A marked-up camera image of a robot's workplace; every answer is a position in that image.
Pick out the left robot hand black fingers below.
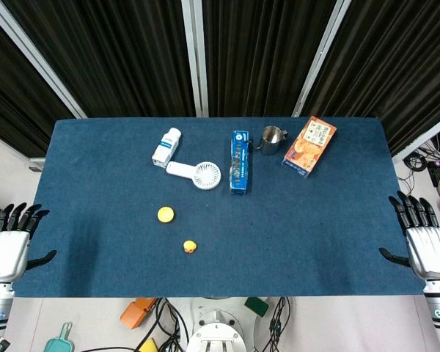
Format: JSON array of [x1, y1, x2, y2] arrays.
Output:
[[0, 202, 58, 283]]

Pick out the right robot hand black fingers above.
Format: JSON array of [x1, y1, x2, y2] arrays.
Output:
[[378, 190, 440, 282]]

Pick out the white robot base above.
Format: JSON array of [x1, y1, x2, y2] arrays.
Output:
[[186, 297, 257, 352]]

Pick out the yellow round plastic toy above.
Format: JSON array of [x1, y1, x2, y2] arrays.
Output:
[[156, 206, 176, 224]]

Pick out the teal dustpan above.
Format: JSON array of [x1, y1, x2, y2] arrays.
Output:
[[43, 321, 75, 352]]

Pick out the orange plastic box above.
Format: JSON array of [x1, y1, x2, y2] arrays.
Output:
[[120, 297, 158, 330]]

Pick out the black curtain panel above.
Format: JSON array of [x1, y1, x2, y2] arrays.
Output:
[[304, 0, 440, 157], [1, 0, 199, 118], [0, 10, 76, 158], [201, 0, 340, 118]]

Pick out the blue table cloth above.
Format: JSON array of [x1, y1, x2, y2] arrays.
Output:
[[12, 117, 428, 298]]

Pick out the orange snack box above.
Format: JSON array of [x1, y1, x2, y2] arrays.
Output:
[[282, 115, 337, 180]]

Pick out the yellow sponge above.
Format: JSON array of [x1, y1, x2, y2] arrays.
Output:
[[138, 337, 161, 352]]

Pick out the green sponge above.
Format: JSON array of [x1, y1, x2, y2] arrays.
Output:
[[244, 297, 271, 317]]

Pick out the stainless steel cup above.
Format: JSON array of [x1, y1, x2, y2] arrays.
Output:
[[255, 125, 290, 156]]

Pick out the white bottle blue label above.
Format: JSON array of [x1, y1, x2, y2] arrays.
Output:
[[151, 127, 182, 168]]

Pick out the long blue cookie box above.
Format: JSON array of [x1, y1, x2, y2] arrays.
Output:
[[229, 130, 253, 196]]

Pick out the white handheld fan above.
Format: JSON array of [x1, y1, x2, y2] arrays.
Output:
[[166, 160, 223, 191]]

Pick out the silver metal frame post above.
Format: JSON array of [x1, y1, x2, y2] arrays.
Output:
[[291, 0, 353, 118], [391, 109, 440, 164], [0, 0, 88, 119], [180, 0, 209, 118]]

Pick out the black cable bundle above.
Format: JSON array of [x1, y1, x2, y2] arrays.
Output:
[[146, 297, 191, 352], [263, 297, 298, 352]]

